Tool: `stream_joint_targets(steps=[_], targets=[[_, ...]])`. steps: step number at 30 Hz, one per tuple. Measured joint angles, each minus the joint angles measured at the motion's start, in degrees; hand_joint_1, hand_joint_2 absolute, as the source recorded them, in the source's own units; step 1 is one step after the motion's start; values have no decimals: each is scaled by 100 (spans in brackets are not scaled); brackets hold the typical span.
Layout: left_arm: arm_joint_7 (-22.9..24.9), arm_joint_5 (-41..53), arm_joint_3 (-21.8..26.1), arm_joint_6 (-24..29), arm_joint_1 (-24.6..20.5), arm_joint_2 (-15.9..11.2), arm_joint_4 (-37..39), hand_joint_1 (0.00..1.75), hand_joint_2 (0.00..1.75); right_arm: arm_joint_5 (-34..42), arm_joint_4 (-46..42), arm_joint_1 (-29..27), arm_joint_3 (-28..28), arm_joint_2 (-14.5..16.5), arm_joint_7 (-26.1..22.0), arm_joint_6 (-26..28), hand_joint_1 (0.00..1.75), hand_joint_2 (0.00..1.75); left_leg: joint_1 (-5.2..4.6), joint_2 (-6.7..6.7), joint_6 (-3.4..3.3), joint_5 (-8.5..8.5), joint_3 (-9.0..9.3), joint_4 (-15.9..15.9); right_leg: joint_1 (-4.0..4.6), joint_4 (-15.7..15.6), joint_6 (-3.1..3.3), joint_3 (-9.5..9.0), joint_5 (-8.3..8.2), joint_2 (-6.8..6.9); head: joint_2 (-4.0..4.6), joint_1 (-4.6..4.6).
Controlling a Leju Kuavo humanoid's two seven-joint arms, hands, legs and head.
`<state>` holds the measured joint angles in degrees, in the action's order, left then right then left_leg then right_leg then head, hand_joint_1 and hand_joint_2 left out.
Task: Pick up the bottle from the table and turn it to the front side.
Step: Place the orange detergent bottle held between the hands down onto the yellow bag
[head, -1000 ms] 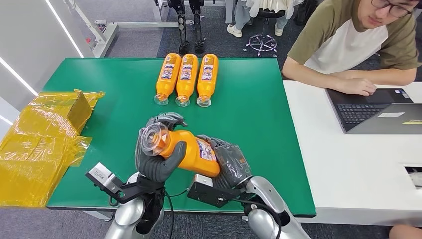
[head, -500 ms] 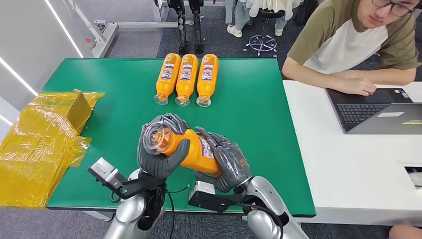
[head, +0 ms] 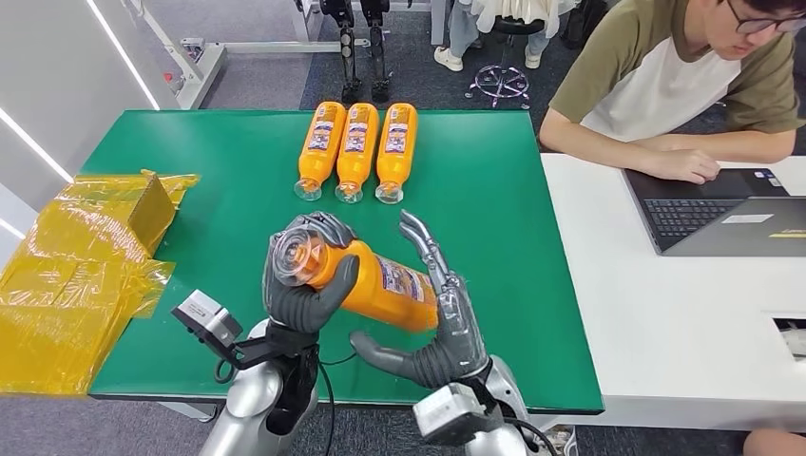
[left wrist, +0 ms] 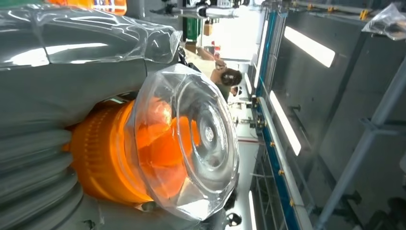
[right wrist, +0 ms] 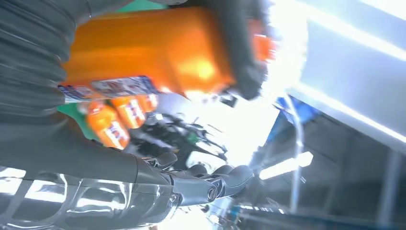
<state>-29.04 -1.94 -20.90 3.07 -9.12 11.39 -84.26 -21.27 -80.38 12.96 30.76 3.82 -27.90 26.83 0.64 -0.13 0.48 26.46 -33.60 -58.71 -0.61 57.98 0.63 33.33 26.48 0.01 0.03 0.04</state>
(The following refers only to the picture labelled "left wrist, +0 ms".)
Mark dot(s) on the orange detergent bottle clear cap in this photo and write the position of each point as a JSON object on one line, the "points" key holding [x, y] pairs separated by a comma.
{"points": [[127, 152]]}

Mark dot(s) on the person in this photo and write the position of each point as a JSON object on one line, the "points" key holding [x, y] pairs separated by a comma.
{"points": [[230, 78]]}

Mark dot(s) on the long white ceiling light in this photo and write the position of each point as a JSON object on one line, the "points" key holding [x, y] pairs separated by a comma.
{"points": [[309, 46], [252, 212], [285, 123], [260, 54]]}

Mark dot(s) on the green box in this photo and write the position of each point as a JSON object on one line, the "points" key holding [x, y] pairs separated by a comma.
{"points": [[193, 28]]}

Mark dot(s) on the white and black machine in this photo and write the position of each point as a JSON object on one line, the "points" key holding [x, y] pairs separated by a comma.
{"points": [[209, 11]]}

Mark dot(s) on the clear plastic film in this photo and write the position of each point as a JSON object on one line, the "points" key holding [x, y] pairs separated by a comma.
{"points": [[95, 35]]}

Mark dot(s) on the ribbed grey left arm sleeve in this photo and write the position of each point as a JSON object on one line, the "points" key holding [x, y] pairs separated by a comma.
{"points": [[31, 177]]}

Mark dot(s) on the yellow beam clamp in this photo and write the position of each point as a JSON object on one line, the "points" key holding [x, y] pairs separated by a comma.
{"points": [[364, 14]]}

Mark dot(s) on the clear plastic bag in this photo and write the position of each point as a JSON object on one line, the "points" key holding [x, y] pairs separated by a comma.
{"points": [[388, 23]]}

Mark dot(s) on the blue metal frame beam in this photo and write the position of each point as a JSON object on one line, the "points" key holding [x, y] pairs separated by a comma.
{"points": [[279, 171]]}

